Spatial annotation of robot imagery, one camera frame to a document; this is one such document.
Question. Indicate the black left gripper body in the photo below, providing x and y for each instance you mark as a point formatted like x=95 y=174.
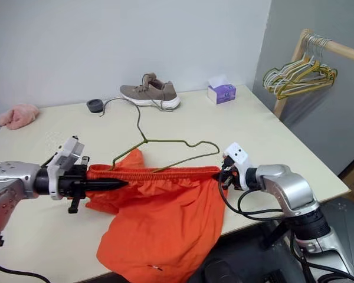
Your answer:
x=73 y=184

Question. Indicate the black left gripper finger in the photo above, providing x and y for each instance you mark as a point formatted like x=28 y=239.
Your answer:
x=106 y=185

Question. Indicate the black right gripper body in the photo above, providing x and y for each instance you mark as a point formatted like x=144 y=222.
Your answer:
x=230 y=177

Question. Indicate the orange shorts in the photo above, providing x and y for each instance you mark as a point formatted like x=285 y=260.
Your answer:
x=165 y=221

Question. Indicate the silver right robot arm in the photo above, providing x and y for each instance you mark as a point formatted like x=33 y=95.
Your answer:
x=286 y=179

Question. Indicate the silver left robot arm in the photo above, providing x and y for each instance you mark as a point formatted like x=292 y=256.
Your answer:
x=9 y=177

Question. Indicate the purple tissue box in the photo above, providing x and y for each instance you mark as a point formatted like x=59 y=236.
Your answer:
x=224 y=94

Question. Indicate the pink fluffy cloth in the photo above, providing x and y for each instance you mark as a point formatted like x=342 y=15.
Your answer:
x=17 y=116

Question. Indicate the dark rounded shape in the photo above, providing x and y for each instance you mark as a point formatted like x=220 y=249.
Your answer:
x=221 y=269

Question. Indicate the bunch of hangers on rack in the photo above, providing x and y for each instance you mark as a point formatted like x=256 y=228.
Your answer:
x=280 y=96

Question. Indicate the taupe sneaker with white sole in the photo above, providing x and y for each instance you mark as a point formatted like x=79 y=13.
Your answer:
x=153 y=91

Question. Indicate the wooden clothes rack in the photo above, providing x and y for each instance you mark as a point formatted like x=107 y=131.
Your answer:
x=296 y=59

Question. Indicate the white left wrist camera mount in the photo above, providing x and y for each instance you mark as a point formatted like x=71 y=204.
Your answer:
x=54 y=182

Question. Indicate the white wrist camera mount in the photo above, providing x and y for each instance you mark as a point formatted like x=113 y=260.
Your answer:
x=54 y=182
x=236 y=153

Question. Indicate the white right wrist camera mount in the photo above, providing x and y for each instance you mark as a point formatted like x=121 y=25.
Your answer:
x=236 y=153

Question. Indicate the black table frame bar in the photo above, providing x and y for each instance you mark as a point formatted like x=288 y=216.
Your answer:
x=272 y=236

